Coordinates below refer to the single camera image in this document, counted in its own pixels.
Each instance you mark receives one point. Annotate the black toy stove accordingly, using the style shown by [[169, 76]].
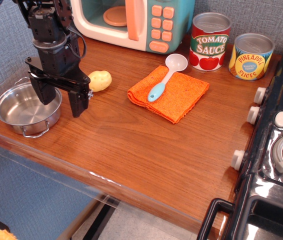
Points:
[[257, 210]]

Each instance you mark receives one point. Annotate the stainless steel pot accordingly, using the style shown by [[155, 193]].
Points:
[[25, 114]]

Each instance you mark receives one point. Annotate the tomato sauce can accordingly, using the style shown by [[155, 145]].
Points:
[[209, 39]]

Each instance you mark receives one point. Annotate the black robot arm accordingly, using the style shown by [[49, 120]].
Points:
[[48, 17]]

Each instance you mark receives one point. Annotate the pineapple slices can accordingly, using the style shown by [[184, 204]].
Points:
[[251, 55]]

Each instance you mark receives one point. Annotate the yellow toy potato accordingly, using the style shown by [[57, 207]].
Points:
[[99, 80]]

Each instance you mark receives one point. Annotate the orange folded cloth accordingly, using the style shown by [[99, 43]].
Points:
[[180, 95]]

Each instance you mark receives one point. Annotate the orange object at corner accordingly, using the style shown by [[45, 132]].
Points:
[[5, 235]]

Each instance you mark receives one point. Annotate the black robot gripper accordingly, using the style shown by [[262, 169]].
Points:
[[57, 66]]

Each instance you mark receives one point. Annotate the white and blue spoon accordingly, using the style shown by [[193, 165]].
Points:
[[175, 63]]

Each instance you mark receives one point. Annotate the teal toy microwave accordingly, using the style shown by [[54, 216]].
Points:
[[155, 26]]

